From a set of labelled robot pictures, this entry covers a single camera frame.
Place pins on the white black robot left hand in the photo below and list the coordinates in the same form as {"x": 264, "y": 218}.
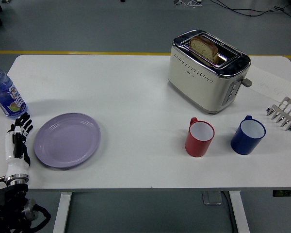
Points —
{"x": 13, "y": 163}

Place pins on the lilac round plate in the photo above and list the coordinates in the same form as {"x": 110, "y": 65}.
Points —
{"x": 67, "y": 140}

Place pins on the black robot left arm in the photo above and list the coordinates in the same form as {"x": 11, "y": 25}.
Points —
{"x": 12, "y": 206}

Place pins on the white table leg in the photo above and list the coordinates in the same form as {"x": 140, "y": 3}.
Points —
{"x": 61, "y": 211}
{"x": 240, "y": 211}

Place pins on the clear blue-label water bottle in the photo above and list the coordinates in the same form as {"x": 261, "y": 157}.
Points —
{"x": 4, "y": 93}

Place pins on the red mug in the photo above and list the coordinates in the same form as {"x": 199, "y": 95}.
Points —
{"x": 198, "y": 137}

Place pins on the cream chrome toaster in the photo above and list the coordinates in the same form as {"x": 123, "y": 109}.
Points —
{"x": 203, "y": 80}

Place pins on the brown bread slice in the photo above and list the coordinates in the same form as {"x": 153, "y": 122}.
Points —
{"x": 205, "y": 48}

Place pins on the blue mug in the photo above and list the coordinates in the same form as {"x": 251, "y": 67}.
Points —
{"x": 247, "y": 136}

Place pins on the white paper sheet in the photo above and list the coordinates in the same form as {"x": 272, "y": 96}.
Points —
{"x": 271, "y": 82}

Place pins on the black table control panel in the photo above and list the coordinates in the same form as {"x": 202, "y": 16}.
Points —
{"x": 286, "y": 193}

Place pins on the silver metal toast rack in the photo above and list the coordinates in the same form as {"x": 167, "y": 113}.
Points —
{"x": 285, "y": 112}

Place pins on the grey under-table bracket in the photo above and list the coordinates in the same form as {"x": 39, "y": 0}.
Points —
{"x": 212, "y": 197}

